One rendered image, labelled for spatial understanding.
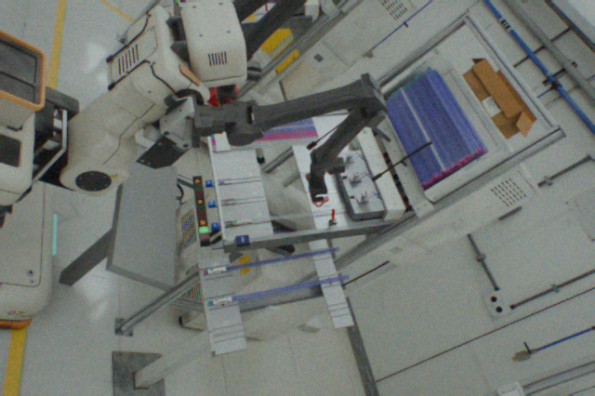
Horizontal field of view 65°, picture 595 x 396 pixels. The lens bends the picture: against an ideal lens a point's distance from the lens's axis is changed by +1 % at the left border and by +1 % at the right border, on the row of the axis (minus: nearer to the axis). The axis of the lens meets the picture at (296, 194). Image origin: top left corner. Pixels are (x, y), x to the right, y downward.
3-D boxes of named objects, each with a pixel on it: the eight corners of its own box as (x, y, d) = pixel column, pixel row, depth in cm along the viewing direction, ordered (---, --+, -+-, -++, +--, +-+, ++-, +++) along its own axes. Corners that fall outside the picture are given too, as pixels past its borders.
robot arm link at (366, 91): (380, 62, 123) (390, 95, 120) (379, 88, 136) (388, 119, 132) (218, 104, 126) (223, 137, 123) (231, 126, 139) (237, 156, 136)
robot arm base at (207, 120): (188, 92, 122) (194, 125, 115) (219, 92, 124) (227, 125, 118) (187, 116, 129) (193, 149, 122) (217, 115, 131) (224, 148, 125)
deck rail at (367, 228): (224, 253, 185) (223, 245, 180) (223, 249, 186) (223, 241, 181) (390, 231, 200) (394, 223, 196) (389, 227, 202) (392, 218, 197)
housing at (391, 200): (379, 230, 201) (388, 210, 190) (347, 147, 230) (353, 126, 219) (396, 227, 203) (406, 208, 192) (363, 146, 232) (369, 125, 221)
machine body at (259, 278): (174, 331, 233) (262, 274, 206) (166, 217, 273) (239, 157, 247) (264, 345, 278) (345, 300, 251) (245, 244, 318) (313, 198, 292)
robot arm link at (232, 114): (216, 104, 123) (218, 123, 121) (253, 103, 126) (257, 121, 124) (212, 122, 131) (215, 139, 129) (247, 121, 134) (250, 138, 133)
